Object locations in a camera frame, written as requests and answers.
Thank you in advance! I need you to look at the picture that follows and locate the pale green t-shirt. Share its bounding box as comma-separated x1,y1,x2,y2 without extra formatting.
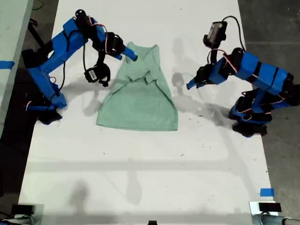
96,41,179,132

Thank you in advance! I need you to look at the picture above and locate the black and grey camera box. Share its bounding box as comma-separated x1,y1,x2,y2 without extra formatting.
209,21,228,42

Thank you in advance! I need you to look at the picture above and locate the white plate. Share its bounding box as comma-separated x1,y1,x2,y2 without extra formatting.
249,201,279,217

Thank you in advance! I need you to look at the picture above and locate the black camera box white label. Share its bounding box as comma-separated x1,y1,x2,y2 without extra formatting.
83,67,99,83

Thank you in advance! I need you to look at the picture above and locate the black camera mount stalk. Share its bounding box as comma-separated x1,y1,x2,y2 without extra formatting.
95,53,111,88
202,35,222,67

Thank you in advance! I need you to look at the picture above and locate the small black box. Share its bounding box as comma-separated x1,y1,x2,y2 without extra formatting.
11,204,36,214
258,202,282,213

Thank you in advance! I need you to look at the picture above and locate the black stand leg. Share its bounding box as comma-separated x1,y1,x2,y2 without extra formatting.
27,20,47,47

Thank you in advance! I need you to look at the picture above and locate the pale side table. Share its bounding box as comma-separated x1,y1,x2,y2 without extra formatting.
0,0,35,139

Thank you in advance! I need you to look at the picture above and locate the black camera cable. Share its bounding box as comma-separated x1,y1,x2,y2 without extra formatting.
82,43,90,71
221,15,247,51

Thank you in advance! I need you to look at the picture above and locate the blue tape strip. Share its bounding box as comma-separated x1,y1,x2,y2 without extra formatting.
260,188,275,197
0,60,15,69

